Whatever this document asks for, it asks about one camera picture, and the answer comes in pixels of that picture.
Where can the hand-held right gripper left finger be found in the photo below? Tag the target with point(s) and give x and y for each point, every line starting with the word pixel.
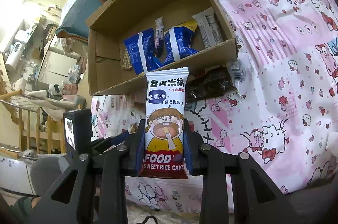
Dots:
pixel 140 146

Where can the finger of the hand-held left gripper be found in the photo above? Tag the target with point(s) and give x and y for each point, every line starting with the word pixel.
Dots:
pixel 111 140

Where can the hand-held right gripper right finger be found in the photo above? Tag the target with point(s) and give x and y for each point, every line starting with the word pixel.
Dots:
pixel 188 154

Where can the cartoon rice cake packet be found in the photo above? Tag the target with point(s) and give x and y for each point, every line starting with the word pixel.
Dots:
pixel 165 107

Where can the dark brown snack packet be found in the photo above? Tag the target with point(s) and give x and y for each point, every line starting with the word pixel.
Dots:
pixel 211 83

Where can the checked snack packet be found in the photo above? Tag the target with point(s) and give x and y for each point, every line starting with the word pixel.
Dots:
pixel 126 61

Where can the blue snack packet white stripe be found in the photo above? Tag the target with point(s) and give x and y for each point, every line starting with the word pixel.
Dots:
pixel 179 41
pixel 137 52

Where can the white and red snack packet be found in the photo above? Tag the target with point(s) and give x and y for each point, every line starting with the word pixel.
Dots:
pixel 208 28

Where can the person's left forearm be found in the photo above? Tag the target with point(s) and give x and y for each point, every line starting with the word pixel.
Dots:
pixel 25 207

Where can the pale crumpled cloth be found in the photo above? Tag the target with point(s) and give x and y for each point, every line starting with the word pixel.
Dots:
pixel 52 102

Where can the clear plastic bags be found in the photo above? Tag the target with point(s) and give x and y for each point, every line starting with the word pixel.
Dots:
pixel 75 73

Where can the wooden rack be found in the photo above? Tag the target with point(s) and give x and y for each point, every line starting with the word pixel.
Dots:
pixel 29 128

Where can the beige cabinet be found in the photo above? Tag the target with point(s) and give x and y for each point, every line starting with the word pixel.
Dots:
pixel 60 62

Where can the person's left leg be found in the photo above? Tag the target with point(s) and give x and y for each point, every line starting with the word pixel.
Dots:
pixel 45 173

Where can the person's leg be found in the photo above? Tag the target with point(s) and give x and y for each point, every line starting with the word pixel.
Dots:
pixel 317 210
pixel 45 173

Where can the white paper towel roll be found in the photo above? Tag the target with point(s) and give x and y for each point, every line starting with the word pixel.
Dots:
pixel 12 64

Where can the white appliance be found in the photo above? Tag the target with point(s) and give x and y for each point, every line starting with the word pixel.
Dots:
pixel 18 46

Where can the teal padded footboard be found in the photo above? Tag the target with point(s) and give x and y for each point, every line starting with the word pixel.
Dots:
pixel 76 15

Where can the person's right leg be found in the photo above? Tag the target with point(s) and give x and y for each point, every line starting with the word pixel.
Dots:
pixel 317 210

